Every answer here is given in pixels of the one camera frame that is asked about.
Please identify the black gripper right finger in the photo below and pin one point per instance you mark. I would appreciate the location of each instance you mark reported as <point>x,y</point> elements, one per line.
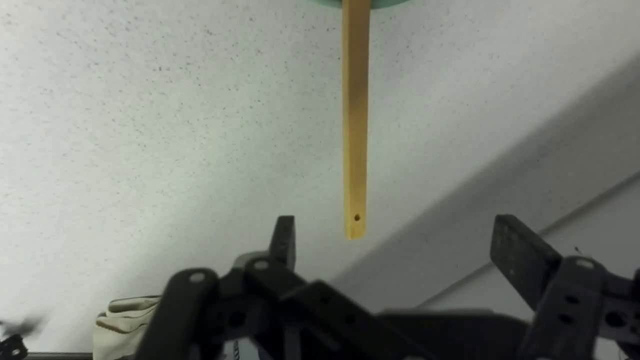
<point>573,307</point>

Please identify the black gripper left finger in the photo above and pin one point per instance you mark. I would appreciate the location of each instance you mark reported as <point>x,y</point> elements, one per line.
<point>301,320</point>

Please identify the wooden spoon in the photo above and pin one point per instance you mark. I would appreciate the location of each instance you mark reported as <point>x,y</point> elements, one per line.
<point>356,120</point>

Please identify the light green bowl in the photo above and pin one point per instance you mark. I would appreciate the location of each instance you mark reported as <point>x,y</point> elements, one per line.
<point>387,2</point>

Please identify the beige cloth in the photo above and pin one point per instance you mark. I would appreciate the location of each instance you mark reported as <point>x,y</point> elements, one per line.
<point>123,327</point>

